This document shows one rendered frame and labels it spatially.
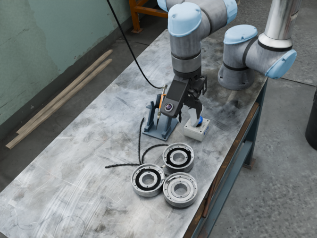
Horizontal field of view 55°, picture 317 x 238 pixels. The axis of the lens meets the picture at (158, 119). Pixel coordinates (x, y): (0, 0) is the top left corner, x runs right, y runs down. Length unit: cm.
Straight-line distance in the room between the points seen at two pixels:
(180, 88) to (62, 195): 52
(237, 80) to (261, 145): 95
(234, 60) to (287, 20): 25
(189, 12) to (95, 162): 62
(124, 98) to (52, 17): 146
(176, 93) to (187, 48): 13
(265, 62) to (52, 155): 82
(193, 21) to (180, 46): 6
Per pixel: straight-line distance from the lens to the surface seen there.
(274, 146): 214
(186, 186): 95
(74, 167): 109
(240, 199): 188
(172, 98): 79
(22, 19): 244
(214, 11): 76
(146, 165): 99
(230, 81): 125
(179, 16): 69
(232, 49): 118
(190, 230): 118
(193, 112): 86
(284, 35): 109
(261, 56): 112
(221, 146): 107
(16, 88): 252
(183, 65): 75
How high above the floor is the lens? 163
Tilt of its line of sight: 46 degrees down
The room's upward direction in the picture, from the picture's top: 8 degrees counter-clockwise
